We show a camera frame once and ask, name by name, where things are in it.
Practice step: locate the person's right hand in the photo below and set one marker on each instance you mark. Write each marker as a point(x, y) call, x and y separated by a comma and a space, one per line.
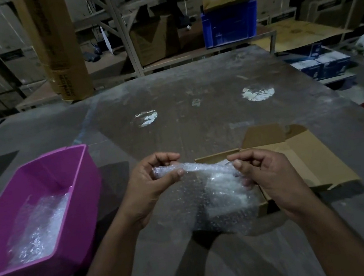
point(277, 183)

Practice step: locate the small brown cardboard box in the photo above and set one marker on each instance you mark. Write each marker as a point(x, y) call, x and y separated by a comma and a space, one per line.
point(321, 159)

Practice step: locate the pink plastic bin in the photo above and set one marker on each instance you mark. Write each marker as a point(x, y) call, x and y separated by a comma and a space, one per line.
point(77, 210)

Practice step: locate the flattened printed cardboard sheet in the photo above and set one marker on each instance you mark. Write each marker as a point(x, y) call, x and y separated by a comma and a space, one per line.
point(299, 33)

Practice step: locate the grey metal storage rack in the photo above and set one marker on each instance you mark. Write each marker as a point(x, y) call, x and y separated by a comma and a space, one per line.
point(123, 32)

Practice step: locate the white paper sheet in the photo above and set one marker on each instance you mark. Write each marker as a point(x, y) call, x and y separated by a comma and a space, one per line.
point(106, 40)

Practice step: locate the person's left hand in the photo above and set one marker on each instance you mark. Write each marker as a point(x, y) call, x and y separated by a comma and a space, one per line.
point(143, 196)

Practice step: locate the person's right forearm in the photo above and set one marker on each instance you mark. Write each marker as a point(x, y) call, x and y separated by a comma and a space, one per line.
point(334, 246)

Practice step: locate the pile of bubble wrap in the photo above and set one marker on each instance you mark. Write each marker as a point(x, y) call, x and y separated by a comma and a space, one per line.
point(39, 232)

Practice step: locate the open brown carton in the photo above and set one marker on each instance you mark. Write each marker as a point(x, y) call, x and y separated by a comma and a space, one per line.
point(154, 43)

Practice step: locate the clear bubble wrap sheet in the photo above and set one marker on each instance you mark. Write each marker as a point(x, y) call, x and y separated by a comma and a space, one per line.
point(211, 200)

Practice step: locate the dark blue product box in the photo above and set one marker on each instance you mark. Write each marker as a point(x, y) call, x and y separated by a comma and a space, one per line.
point(309, 51)

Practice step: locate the small dark object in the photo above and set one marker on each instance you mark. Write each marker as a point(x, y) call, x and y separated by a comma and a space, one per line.
point(92, 55)

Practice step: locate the blue plastic crate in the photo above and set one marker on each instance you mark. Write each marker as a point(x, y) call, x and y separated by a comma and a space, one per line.
point(230, 25)

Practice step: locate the tall narrow cardboard carton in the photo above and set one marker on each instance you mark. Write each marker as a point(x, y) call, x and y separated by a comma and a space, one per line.
point(55, 46)

